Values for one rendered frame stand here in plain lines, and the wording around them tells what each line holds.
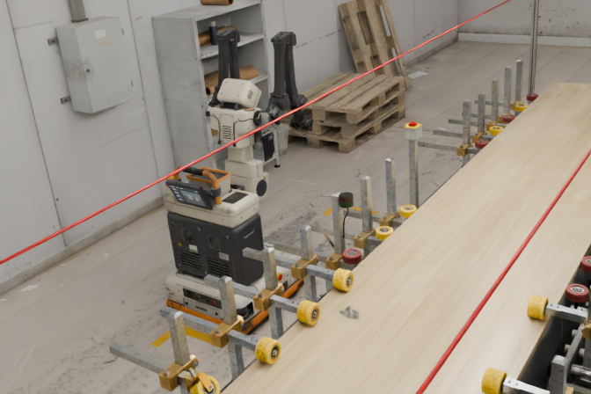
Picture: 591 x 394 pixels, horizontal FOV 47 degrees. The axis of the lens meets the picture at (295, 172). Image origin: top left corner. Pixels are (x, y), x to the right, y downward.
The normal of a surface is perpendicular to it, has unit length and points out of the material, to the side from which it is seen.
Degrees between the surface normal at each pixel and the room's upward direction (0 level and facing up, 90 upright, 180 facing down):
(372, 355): 0
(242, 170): 82
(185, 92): 90
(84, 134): 90
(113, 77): 90
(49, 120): 90
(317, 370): 0
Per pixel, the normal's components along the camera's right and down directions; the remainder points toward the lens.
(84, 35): 0.82, 0.15
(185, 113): -0.56, 0.36
